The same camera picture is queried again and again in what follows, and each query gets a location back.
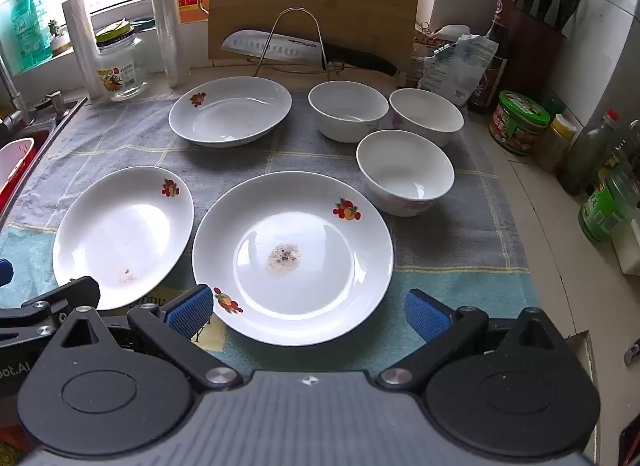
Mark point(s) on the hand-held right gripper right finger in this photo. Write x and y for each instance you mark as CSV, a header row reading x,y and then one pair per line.
x,y
425,317

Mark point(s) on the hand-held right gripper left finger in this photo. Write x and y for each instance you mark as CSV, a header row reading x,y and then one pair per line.
x,y
192,313

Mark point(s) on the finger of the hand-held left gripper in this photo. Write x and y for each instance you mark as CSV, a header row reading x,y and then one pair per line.
x,y
4,272
75,293

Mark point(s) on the white fruit print plate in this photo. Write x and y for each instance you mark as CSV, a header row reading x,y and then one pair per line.
x,y
310,256
230,113
120,236

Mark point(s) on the white floral print bowl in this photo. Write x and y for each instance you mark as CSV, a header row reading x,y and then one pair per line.
x,y
405,170

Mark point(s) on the white ceramic bowl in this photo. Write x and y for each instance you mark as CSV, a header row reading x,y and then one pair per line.
x,y
348,108
427,115

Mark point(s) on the red and white basket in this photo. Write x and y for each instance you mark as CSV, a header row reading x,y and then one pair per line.
x,y
15,165

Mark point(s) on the steel sink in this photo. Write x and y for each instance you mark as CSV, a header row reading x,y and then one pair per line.
x,y
55,118

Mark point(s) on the metal faucet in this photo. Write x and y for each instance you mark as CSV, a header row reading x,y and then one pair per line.
x,y
12,105

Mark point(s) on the grey checked towel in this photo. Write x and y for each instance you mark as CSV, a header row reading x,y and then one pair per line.
x,y
300,158

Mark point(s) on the green plastic bottle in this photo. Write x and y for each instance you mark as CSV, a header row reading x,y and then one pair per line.
x,y
602,211

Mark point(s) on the green sauce jar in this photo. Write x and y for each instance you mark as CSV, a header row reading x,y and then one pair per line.
x,y
515,125

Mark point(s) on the white plastic container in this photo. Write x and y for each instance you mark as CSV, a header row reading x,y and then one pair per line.
x,y
629,246

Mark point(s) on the yellow lid spice jar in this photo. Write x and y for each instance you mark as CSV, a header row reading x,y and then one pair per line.
x,y
556,143

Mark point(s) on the glass jar yellow lid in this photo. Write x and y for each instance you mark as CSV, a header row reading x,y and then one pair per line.
x,y
122,70

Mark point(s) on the clear bottle red cap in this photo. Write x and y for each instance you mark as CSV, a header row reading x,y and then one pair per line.
x,y
587,155

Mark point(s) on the short plastic wrap roll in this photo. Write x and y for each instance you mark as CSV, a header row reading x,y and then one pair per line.
x,y
85,45

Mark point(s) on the small potted plant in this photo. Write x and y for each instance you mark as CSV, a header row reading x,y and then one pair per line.
x,y
57,35

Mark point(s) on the green soap bottle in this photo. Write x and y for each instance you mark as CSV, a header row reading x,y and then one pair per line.
x,y
29,30

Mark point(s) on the white printed packet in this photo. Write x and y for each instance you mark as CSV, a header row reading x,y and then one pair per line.
x,y
460,70

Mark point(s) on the red and white packet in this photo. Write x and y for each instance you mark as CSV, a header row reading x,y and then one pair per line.
x,y
420,63

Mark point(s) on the dark soy sauce bottle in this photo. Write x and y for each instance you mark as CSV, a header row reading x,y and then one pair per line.
x,y
492,70

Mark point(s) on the teal clip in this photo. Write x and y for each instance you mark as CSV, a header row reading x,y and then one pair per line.
x,y
442,51

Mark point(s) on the white plastic bag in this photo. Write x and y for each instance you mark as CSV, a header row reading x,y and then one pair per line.
x,y
460,31

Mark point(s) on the tall plastic wrap roll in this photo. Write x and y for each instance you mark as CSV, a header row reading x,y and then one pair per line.
x,y
166,20

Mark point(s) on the brown knife block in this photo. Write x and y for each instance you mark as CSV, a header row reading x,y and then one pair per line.
x,y
537,45

